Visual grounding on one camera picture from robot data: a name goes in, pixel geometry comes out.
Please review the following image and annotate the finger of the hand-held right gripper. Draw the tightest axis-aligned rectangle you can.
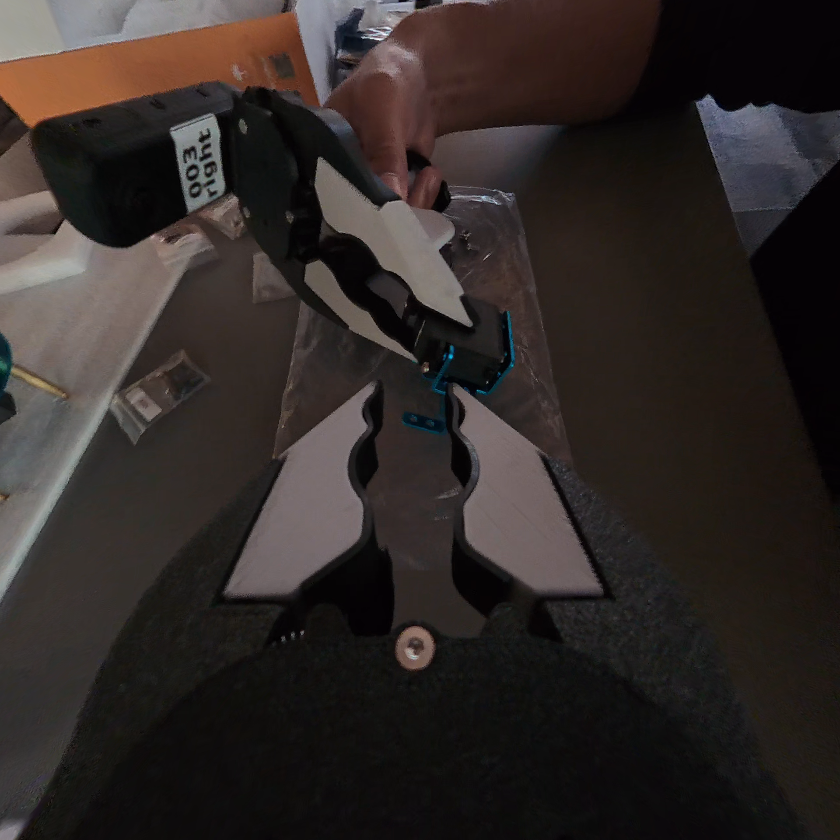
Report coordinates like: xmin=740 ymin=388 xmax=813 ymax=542
xmin=314 ymin=157 xmax=484 ymax=330
xmin=304 ymin=261 xmax=426 ymax=366

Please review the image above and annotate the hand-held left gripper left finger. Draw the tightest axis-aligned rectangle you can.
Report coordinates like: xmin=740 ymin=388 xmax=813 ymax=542
xmin=222 ymin=381 xmax=396 ymax=643

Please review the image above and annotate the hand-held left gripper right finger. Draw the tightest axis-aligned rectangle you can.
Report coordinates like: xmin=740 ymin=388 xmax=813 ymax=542
xmin=446 ymin=384 xmax=608 ymax=641

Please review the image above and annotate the black servo with blue bracket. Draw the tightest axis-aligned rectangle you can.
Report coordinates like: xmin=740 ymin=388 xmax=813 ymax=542
xmin=402 ymin=297 xmax=517 ymax=438

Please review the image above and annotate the person's right forearm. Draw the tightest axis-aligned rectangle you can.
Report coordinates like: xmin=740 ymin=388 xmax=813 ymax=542
xmin=413 ymin=0 xmax=840 ymax=140

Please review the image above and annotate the grey desk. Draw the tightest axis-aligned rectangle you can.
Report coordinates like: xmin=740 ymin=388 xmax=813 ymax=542
xmin=0 ymin=98 xmax=840 ymax=840

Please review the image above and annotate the person's right hand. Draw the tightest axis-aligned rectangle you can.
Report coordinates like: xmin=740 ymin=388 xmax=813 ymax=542
xmin=323 ymin=39 xmax=448 ymax=212

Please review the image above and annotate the pile of small screw bags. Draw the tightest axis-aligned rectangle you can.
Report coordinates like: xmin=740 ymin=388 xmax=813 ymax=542
xmin=150 ymin=197 xmax=304 ymax=307

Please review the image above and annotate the orange cardboard box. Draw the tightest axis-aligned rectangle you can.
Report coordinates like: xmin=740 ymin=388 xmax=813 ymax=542
xmin=0 ymin=13 xmax=324 ymax=130

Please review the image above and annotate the clear plastic bag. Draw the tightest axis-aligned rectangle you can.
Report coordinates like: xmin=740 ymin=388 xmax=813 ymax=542
xmin=272 ymin=185 xmax=573 ymax=462

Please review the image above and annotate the white foam sheet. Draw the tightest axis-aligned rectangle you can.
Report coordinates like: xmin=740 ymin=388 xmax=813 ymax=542
xmin=0 ymin=243 xmax=193 ymax=599

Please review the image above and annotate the small bag of black parts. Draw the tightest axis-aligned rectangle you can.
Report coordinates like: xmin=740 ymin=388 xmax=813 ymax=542
xmin=110 ymin=350 xmax=212 ymax=445

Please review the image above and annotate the bag of blue metal parts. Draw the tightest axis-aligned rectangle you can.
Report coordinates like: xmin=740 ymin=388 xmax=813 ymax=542
xmin=333 ymin=25 xmax=398 ymax=74

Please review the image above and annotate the person's black clothed torso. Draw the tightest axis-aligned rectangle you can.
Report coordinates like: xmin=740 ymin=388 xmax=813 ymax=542
xmin=750 ymin=164 xmax=840 ymax=503

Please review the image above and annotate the white foam frame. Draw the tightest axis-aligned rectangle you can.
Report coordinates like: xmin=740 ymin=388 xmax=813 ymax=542
xmin=0 ymin=190 xmax=91 ymax=298

